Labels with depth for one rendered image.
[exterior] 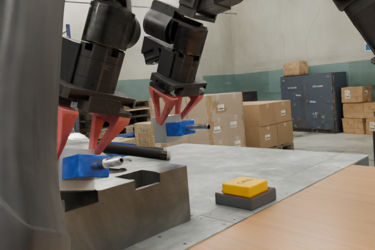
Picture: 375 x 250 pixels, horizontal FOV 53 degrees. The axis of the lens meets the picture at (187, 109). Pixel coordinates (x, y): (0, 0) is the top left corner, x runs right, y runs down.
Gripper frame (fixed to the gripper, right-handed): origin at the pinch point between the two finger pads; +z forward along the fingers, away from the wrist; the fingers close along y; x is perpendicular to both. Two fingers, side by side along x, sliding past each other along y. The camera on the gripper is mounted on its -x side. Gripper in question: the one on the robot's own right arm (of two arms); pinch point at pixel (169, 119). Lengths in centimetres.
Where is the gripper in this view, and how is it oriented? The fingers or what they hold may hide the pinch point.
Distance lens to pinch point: 78.0
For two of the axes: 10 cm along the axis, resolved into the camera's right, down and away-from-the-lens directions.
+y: -6.9, 1.0, -7.2
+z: -2.5, 9.0, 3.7
